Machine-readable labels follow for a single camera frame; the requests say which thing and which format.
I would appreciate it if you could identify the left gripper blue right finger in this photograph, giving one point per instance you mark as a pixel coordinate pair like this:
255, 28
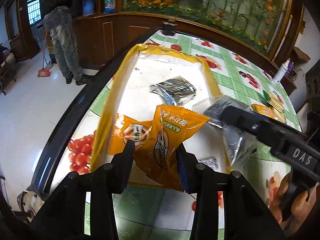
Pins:
187, 170

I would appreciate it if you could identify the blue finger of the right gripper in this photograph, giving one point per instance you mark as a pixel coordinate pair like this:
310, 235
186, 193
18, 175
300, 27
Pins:
277, 135

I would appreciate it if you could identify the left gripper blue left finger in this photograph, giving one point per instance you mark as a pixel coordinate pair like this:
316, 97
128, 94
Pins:
122, 165

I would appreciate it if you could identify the orange peanut snack packet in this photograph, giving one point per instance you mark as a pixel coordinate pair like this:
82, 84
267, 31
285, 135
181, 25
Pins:
170, 127

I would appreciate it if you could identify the clear silver snack bag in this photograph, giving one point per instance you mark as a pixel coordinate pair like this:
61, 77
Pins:
240, 145

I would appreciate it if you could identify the yellow biscuit pack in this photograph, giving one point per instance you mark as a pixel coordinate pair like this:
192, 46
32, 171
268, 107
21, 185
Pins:
263, 110

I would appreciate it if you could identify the right hand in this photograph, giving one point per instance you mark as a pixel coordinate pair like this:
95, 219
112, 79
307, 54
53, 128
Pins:
300, 209

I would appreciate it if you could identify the green cracker pack near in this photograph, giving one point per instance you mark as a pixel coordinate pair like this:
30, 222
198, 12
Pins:
278, 115

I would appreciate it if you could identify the green cracker pack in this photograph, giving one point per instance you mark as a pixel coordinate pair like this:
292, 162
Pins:
273, 101
278, 115

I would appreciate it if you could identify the green cracker pack far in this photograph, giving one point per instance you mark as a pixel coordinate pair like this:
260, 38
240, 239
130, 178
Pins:
273, 101

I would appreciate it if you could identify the small orange snack packet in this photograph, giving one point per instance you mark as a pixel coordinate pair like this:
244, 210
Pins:
126, 128

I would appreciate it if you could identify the fruit pattern tablecloth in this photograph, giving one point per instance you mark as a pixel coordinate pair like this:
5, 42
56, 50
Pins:
150, 212

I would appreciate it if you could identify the white spray bottle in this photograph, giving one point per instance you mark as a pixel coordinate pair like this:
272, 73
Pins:
281, 72

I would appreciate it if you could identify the purple bottles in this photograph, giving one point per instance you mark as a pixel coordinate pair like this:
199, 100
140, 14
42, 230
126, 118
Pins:
289, 69

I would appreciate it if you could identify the silver foil packet in box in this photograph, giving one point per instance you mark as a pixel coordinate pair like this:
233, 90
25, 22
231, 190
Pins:
176, 91

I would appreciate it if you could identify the yellow cardboard box tray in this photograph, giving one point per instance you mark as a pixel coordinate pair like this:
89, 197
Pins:
130, 93

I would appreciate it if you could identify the red broom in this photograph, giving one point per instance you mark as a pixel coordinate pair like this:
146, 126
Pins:
43, 72

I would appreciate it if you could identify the framed flower painting screen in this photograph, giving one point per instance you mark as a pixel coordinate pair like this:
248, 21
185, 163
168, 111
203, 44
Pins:
262, 24

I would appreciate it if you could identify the small dark jar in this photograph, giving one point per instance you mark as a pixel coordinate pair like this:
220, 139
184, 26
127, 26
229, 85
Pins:
168, 26

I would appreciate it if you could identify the person in jeans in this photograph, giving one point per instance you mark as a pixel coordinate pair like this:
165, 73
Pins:
57, 20

